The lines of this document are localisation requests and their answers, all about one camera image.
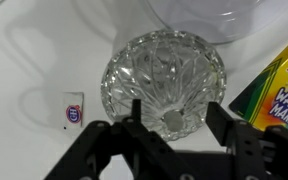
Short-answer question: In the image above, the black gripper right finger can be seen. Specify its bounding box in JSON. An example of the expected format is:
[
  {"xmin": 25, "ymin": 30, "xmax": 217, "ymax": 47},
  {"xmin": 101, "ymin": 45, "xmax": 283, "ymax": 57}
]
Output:
[{"xmin": 205, "ymin": 101, "xmax": 288, "ymax": 180}]

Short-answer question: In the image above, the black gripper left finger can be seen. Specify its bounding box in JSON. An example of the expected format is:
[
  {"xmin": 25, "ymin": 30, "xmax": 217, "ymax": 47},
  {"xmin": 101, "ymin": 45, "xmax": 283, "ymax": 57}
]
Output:
[{"xmin": 43, "ymin": 98, "xmax": 198, "ymax": 180}]

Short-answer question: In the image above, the clear cut glass bowl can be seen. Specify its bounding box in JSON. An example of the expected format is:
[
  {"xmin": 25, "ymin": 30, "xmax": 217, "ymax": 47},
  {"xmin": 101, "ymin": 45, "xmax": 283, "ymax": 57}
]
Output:
[{"xmin": 100, "ymin": 29, "xmax": 228, "ymax": 142}]

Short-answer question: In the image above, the yellow green marker box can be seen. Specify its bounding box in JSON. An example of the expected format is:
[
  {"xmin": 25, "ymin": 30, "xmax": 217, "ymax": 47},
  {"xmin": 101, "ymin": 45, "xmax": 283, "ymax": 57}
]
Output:
[{"xmin": 228, "ymin": 28, "xmax": 288, "ymax": 138}]

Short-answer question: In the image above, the small white logo sachet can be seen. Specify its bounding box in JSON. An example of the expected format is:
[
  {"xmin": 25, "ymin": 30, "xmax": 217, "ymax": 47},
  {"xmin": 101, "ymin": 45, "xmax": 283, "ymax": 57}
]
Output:
[{"xmin": 62, "ymin": 91, "xmax": 85, "ymax": 130}]

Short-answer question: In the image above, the white round plate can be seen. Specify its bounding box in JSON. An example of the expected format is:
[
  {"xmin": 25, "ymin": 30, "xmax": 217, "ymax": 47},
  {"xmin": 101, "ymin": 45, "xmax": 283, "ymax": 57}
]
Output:
[{"xmin": 143, "ymin": 0, "xmax": 266, "ymax": 45}]

